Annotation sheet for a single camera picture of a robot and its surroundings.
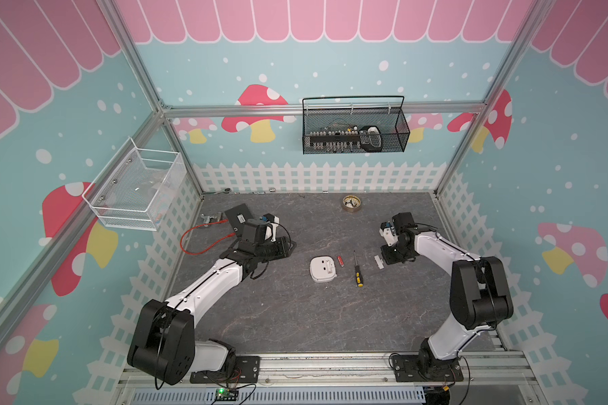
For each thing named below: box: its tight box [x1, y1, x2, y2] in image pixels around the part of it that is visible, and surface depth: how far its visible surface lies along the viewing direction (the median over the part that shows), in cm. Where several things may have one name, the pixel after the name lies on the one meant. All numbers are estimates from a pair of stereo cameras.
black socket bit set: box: [304, 129, 361, 152], surface depth 91 cm
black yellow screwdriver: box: [352, 249, 364, 288], surface depth 93 cm
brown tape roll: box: [342, 194, 362, 212], surface depth 118 cm
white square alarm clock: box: [309, 255, 338, 283], surface depth 94 cm
